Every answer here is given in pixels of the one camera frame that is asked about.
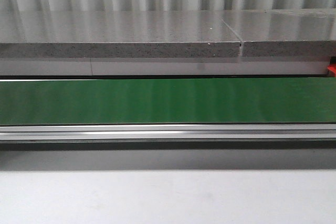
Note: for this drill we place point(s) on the red plastic tray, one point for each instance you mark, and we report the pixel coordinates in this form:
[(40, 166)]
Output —
[(331, 70)]

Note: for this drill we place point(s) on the aluminium conveyor side rail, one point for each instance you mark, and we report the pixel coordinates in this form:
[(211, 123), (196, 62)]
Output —
[(162, 133)]

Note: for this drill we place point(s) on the grey stone counter slab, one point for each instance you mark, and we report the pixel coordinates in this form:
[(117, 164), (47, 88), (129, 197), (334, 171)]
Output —
[(116, 34)]

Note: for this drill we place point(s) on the green conveyor belt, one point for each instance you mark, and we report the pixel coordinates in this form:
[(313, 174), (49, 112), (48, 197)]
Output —
[(201, 100)]

